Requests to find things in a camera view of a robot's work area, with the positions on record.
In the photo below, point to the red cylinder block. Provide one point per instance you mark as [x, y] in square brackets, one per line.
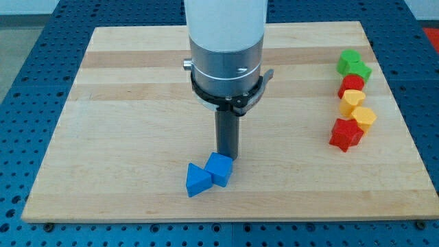
[351, 81]

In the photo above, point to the wooden board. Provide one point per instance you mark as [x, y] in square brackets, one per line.
[131, 126]

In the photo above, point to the red star block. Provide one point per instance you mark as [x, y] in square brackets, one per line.
[345, 133]

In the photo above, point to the blue cube block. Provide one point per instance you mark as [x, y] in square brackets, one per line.
[220, 167]

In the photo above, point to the green cylinder block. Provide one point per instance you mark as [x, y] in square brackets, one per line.
[346, 57]

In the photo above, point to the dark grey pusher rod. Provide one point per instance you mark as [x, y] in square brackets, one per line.
[227, 132]

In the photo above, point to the yellow heart block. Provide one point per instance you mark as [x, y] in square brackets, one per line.
[350, 100]

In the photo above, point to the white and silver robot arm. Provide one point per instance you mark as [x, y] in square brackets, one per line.
[226, 40]

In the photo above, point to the green star block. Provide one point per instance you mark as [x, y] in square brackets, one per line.
[358, 68]

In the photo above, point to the yellow hexagon block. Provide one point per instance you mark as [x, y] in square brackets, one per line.
[365, 117]

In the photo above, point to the blue triangular block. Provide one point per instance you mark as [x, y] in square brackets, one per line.
[198, 180]

